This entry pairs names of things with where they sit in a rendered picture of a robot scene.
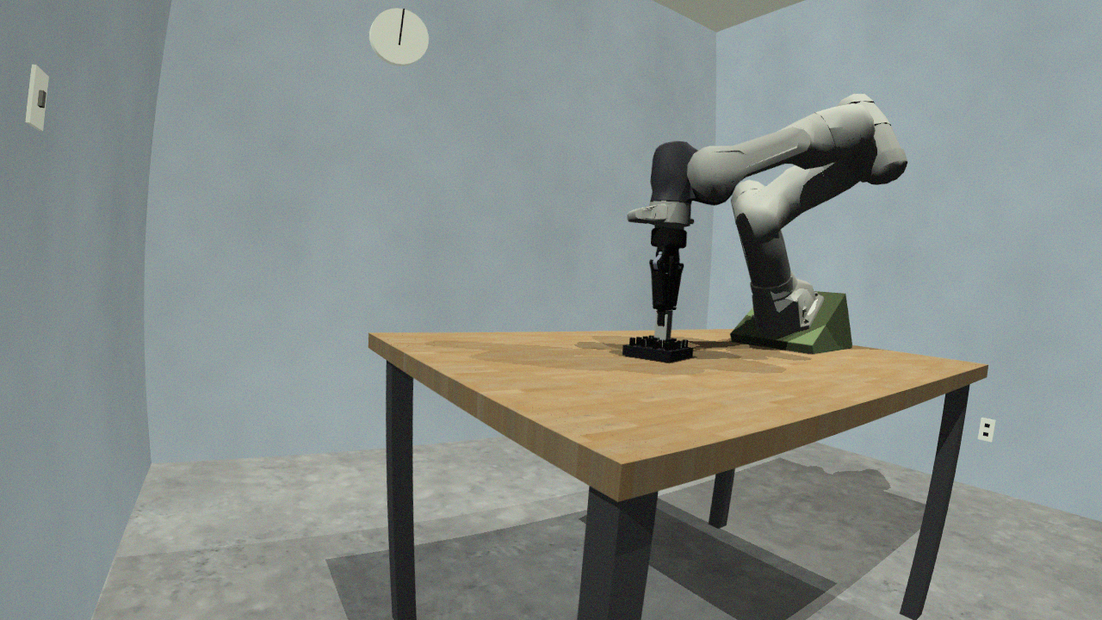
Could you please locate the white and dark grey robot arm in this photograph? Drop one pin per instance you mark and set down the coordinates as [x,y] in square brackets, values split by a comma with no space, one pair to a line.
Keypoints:
[782,304]

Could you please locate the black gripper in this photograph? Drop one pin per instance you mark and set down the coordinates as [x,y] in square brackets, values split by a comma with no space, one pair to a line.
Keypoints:
[668,242]

